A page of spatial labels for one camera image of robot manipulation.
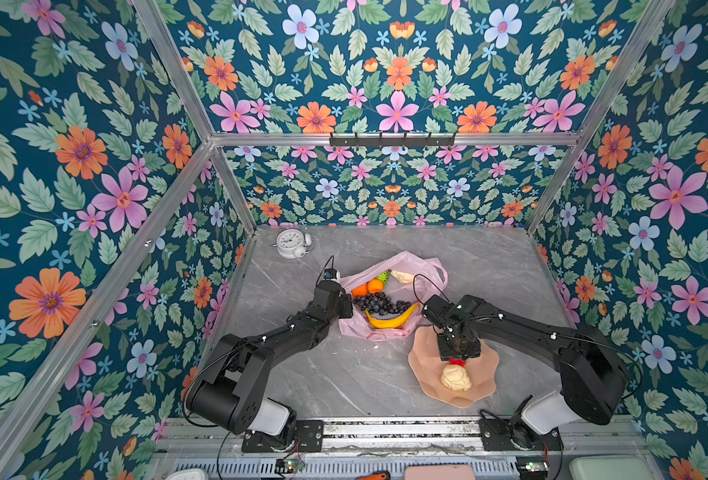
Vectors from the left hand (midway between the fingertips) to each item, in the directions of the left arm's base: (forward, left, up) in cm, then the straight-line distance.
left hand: (352, 290), depth 90 cm
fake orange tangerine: (+2, -2, -5) cm, 6 cm away
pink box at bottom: (-46, -19, -7) cm, 50 cm away
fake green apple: (+7, -11, -4) cm, 13 cm away
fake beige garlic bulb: (-27, -27, -3) cm, 38 cm away
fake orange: (+3, -7, -4) cm, 9 cm away
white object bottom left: (-43, +39, -7) cm, 58 cm away
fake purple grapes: (-2, -9, -5) cm, 10 cm away
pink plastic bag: (+3, -25, 0) cm, 25 cm away
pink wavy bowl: (-23, -20, -7) cm, 32 cm away
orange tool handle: (-46, -5, -7) cm, 47 cm away
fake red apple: (-22, -27, -3) cm, 36 cm away
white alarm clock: (+26, +23, -7) cm, 35 cm away
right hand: (-20, -27, -5) cm, 34 cm away
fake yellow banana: (-8, -13, -7) cm, 17 cm away
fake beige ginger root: (+7, -17, -5) cm, 19 cm away
